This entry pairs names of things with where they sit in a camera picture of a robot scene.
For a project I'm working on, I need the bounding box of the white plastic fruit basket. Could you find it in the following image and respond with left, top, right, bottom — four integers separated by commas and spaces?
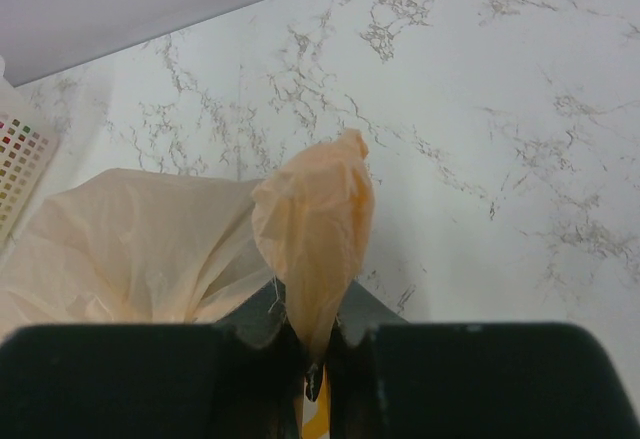
0, 59, 59, 246

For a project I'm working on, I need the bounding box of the peach banana-print plastic bag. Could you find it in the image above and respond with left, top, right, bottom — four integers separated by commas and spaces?
0, 127, 376, 439

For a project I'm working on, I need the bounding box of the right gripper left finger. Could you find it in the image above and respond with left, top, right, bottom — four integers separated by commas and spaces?
1, 280, 303, 438

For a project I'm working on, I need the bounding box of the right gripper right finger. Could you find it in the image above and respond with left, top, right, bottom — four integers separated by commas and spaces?
326, 284, 639, 438

